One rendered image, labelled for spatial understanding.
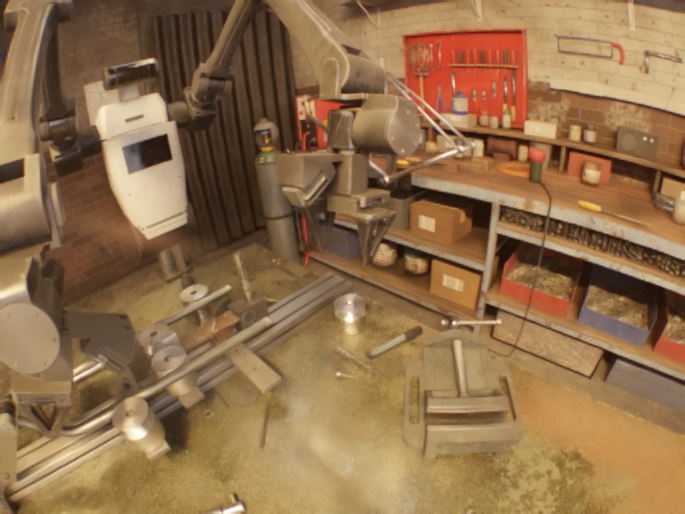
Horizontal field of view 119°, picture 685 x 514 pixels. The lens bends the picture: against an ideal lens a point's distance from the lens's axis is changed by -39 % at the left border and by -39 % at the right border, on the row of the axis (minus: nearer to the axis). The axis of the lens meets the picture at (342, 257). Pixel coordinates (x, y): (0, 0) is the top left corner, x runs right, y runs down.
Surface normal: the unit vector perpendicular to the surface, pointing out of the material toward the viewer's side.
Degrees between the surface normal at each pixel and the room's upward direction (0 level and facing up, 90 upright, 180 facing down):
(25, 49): 50
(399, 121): 88
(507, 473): 0
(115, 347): 90
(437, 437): 0
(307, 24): 75
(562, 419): 0
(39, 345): 89
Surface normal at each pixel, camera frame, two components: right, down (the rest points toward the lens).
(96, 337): 0.71, 0.29
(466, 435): -0.08, -0.87
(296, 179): -0.63, 0.26
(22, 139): 0.52, -0.36
